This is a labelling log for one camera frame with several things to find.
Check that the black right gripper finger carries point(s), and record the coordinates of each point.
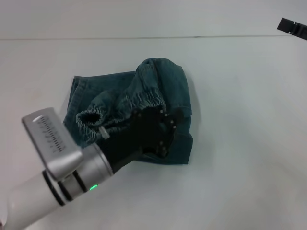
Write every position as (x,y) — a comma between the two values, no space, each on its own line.
(292,27)

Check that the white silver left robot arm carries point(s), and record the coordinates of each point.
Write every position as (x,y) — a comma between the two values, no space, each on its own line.
(48,198)

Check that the blue washed denim shorts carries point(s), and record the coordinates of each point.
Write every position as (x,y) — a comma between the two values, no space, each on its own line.
(168,79)

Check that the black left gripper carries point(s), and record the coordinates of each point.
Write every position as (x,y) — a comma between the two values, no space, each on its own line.
(146,134)

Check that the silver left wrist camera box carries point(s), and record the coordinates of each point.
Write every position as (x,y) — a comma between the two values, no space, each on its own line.
(52,141)

